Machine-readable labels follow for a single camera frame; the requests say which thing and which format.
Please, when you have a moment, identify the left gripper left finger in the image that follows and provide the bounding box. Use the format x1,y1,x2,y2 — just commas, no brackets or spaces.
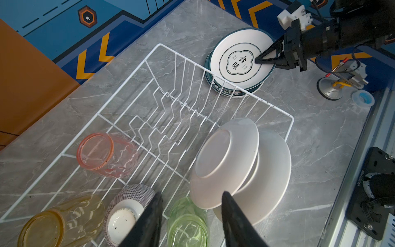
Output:
119,192,163,247

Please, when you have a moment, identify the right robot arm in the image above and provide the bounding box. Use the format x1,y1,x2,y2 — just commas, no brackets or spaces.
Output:
255,1,395,71

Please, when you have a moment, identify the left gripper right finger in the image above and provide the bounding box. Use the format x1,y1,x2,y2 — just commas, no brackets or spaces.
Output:
221,191,268,247

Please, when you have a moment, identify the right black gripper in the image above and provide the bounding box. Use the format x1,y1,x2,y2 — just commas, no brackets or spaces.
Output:
255,20,327,72

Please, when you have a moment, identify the yellow glass cup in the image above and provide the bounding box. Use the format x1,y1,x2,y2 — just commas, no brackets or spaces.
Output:
17,195,106,247

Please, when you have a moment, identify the ribbed white bowl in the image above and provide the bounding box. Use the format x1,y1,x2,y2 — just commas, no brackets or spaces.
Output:
103,184,155,247

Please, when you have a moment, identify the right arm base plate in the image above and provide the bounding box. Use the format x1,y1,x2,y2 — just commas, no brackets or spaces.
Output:
346,147,395,241

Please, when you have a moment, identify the pink glass cup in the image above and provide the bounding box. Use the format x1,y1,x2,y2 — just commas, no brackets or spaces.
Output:
77,133,139,178

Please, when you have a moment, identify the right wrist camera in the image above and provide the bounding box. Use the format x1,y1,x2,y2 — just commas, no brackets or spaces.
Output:
277,1,313,31

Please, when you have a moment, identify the white wire dish rack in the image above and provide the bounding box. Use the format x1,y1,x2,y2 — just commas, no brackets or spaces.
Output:
1,45,294,247

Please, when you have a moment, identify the green glass cup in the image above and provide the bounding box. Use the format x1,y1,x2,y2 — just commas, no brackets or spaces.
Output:
167,197,210,247

